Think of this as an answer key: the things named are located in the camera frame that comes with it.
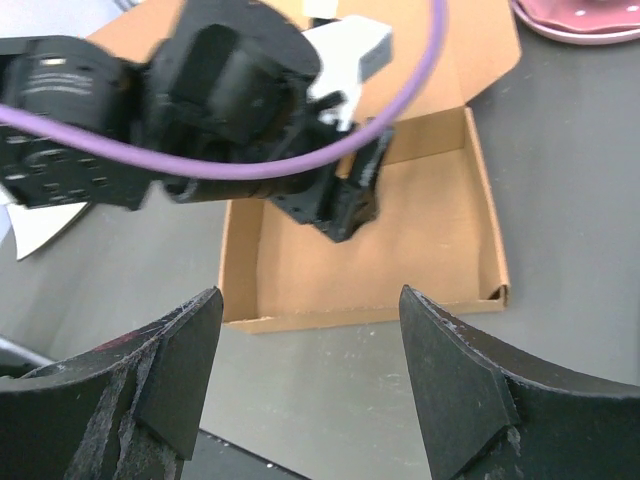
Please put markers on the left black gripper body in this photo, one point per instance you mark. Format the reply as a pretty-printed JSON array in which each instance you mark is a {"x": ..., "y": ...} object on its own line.
[{"x": 230, "y": 86}]

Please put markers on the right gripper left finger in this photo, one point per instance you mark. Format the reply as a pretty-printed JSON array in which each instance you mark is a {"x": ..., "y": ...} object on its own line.
[{"x": 127, "y": 409}]

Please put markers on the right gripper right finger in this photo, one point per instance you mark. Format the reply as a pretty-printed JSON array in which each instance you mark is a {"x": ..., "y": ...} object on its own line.
[{"x": 488, "y": 410}]

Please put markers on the cardboard box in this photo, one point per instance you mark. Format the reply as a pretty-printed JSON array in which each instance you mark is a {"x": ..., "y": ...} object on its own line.
[{"x": 437, "y": 228}]

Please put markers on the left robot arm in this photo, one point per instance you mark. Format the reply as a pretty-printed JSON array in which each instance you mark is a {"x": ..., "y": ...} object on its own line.
[{"x": 72, "y": 128}]

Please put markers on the white square board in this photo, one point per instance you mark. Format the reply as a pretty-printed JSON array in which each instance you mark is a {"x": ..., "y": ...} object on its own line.
[{"x": 33, "y": 229}]

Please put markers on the pink plate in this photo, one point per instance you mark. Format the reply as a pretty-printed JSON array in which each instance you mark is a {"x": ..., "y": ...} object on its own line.
[{"x": 581, "y": 22}]

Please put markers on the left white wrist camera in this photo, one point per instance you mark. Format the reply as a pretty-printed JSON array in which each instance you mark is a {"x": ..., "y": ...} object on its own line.
[{"x": 351, "y": 49}]

